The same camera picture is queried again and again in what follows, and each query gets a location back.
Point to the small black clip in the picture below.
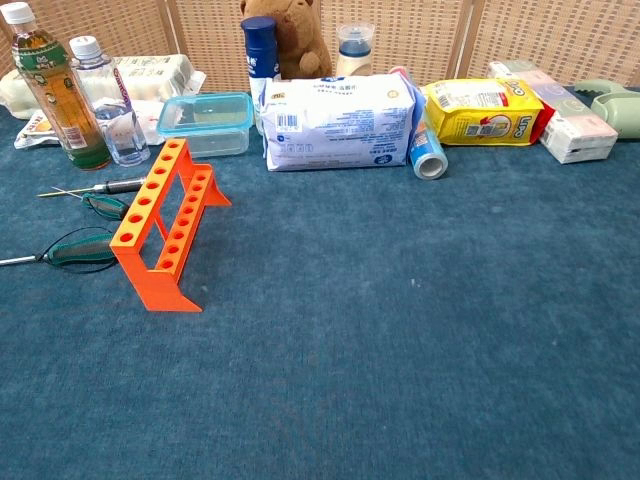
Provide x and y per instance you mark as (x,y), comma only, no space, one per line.
(82,251)

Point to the orange test tube rack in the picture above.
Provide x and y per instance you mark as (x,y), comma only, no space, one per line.
(150,280)

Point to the blue felt table cover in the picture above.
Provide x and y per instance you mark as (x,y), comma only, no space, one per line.
(350,325)

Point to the white blue wet wipes pack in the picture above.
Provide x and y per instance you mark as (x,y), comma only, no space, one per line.
(340,120)

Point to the plastic wrap box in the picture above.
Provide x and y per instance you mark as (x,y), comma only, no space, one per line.
(427,155)

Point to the clear container blue lid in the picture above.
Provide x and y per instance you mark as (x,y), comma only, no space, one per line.
(210,122)

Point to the mayonnaise bottle clear cap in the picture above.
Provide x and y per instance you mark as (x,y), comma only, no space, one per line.
(354,62)

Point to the blue white spray can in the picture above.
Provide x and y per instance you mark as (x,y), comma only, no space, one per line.
(260,55)

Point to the yellow snack box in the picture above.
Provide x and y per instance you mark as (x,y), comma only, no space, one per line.
(480,117)

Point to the brown capybara plush toy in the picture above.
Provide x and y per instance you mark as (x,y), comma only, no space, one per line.
(300,35)

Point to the clear water bottle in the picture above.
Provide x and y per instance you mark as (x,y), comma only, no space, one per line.
(122,132)

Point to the white paper roll pack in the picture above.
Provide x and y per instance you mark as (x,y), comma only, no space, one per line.
(160,75)

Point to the woven folding screen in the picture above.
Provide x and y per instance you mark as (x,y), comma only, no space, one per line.
(425,35)

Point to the red white snack box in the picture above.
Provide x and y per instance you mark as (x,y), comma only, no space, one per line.
(546,125)

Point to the pastel tissue pack strip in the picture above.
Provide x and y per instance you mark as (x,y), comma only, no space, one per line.
(575,125)

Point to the green tea bottle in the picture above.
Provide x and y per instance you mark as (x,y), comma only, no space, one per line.
(60,100)

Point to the light green lint roller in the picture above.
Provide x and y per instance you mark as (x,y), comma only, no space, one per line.
(617,107)

